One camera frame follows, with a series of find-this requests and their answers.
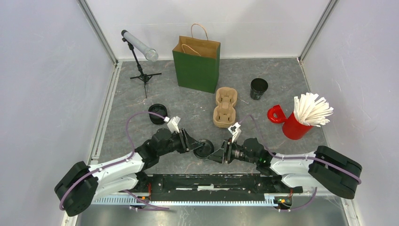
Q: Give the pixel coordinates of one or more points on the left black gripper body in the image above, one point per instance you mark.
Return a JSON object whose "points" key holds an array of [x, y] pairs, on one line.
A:
{"points": [[179, 144]]}

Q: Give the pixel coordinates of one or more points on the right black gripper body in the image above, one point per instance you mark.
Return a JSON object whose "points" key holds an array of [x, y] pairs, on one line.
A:
{"points": [[233, 151]]}

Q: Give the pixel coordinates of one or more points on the black plastic cup lid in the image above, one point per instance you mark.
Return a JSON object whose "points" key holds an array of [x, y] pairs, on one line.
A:
{"points": [[208, 148]]}

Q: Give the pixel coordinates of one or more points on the black paper coffee cup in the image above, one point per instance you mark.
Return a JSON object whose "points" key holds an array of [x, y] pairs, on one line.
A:
{"points": [[202, 156]]}

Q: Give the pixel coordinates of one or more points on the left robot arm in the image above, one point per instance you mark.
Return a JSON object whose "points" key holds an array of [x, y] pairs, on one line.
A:
{"points": [[84, 183]]}

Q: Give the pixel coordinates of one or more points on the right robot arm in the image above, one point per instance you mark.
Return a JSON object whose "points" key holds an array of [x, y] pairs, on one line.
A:
{"points": [[324, 167]]}

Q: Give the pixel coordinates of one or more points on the cardboard cup carrier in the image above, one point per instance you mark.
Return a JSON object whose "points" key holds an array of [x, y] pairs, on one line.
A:
{"points": [[224, 114]]}

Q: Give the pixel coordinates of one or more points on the stack of black lids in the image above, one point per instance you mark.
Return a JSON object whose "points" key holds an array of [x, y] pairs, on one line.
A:
{"points": [[159, 110]]}

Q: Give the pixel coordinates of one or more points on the red mug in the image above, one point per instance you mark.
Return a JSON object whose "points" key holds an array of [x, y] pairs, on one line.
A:
{"points": [[291, 127]]}

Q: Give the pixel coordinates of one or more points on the black tripod stand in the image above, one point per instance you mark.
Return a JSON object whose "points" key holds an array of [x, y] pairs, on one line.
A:
{"points": [[143, 76]]}

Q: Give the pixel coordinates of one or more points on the green paper bag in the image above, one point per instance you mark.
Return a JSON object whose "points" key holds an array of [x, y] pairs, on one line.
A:
{"points": [[197, 62]]}

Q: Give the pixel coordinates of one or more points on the grey tube on stand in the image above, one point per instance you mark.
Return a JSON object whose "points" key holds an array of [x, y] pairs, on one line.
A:
{"points": [[150, 54]]}

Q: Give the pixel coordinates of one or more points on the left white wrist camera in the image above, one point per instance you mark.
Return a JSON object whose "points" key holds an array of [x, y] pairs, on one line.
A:
{"points": [[172, 124]]}

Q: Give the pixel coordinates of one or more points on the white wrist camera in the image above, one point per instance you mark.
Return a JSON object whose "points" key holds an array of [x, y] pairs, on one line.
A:
{"points": [[172, 124], [235, 131]]}

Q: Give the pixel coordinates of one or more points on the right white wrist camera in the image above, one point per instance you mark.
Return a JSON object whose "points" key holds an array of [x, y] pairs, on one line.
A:
{"points": [[235, 131]]}

